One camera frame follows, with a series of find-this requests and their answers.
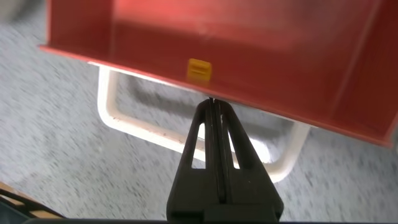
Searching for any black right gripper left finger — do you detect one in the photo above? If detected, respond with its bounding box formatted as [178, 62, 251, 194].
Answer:
[166, 98, 224, 222]

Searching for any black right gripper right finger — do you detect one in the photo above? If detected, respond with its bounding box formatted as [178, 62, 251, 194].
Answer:
[213, 98, 284, 222]

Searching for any red drawer with white handle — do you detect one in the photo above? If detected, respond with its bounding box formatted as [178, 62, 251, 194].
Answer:
[39, 0, 398, 184]

